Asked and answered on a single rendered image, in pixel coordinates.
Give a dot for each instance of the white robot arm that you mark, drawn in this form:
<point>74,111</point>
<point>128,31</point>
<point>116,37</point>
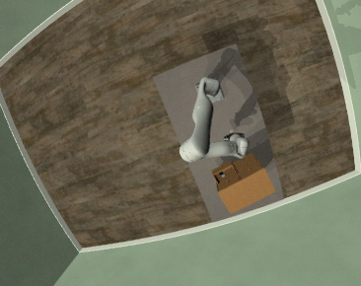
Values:
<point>197,146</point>

